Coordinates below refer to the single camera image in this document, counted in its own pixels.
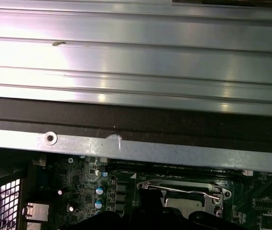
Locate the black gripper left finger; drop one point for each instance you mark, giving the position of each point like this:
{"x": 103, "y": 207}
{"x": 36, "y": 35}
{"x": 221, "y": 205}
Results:
{"x": 145, "y": 215}

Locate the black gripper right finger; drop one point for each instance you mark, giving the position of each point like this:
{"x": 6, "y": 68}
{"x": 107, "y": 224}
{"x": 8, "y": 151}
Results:
{"x": 159, "y": 215}

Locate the silver CPU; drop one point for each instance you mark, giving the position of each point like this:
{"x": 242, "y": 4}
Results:
{"x": 183, "y": 205}

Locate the CPU socket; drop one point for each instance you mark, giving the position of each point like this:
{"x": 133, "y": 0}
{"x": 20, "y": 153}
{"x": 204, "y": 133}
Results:
{"x": 142, "y": 185}

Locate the green motherboard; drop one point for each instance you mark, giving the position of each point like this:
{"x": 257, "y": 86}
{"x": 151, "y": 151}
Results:
{"x": 246, "y": 208}

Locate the black PC case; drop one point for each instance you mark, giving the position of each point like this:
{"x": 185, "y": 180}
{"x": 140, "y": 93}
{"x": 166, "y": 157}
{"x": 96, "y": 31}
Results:
{"x": 150, "y": 124}

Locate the silver port block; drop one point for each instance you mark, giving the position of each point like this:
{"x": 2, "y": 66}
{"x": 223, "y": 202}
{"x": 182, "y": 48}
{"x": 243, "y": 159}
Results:
{"x": 37, "y": 212}
{"x": 33, "y": 226}

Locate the blue serial port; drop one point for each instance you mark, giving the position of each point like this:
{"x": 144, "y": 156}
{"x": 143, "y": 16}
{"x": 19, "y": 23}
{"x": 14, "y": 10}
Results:
{"x": 43, "y": 178}

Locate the small silver port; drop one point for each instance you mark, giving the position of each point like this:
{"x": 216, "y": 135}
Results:
{"x": 39, "y": 160}

